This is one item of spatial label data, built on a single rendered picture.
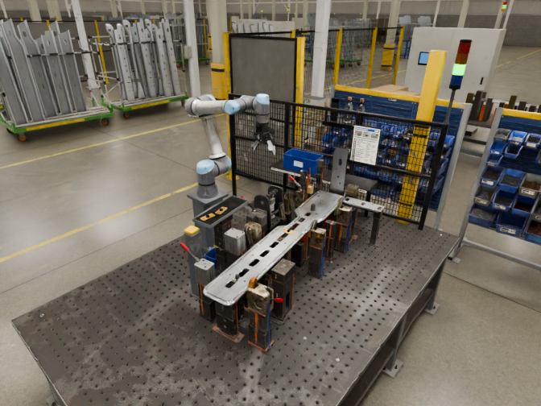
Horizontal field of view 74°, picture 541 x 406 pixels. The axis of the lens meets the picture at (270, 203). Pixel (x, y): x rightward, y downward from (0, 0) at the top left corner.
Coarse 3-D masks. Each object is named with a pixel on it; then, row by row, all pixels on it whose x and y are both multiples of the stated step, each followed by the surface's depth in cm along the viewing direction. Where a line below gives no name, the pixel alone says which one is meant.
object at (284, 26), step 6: (288, 12) 1283; (276, 24) 1305; (282, 24) 1289; (288, 24) 1290; (294, 24) 1312; (276, 30) 1313; (282, 30) 1297; (288, 30) 1299; (282, 36) 1306; (288, 36) 1310
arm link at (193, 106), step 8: (192, 104) 218; (200, 104) 215; (208, 104) 211; (216, 104) 207; (224, 104) 203; (232, 104) 197; (240, 104) 201; (192, 112) 220; (200, 112) 217; (208, 112) 214; (216, 112) 210; (224, 112) 206; (232, 112) 199
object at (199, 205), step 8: (192, 192) 249; (224, 192) 250; (192, 200) 245; (200, 200) 238; (208, 200) 239; (216, 200) 240; (200, 208) 242; (208, 208) 240; (200, 232) 253; (208, 232) 249; (208, 240) 252; (208, 248) 254
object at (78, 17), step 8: (72, 0) 1067; (80, 8) 1085; (80, 16) 1092; (80, 24) 1098; (80, 32) 1107; (80, 40) 1125; (88, 48) 1137; (88, 56) 1144; (88, 64) 1151; (88, 72) 1165
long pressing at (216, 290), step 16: (320, 192) 274; (304, 208) 251; (320, 208) 251; (288, 224) 231; (304, 224) 231; (272, 240) 214; (288, 240) 215; (256, 256) 200; (272, 256) 200; (224, 272) 187; (240, 272) 188; (256, 272) 188; (208, 288) 176; (224, 288) 176; (240, 288) 176; (224, 304) 168
